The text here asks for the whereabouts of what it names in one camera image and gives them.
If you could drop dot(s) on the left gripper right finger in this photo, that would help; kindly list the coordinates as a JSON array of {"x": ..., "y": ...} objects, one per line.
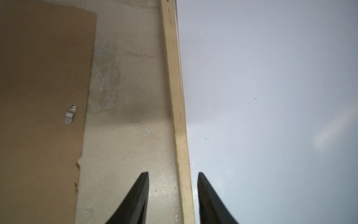
[{"x": 212, "y": 210}]

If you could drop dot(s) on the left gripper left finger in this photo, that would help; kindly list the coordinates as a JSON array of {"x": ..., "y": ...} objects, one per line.
[{"x": 132, "y": 209}]

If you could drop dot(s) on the wooden picture frame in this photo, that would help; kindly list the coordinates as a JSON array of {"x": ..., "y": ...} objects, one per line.
[{"x": 172, "y": 53}]

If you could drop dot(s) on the silver metal turn clip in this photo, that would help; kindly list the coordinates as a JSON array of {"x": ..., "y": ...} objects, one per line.
[{"x": 70, "y": 114}]

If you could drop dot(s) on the brown cardboard backing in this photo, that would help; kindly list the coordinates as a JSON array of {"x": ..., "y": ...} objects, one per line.
[{"x": 46, "y": 59}]

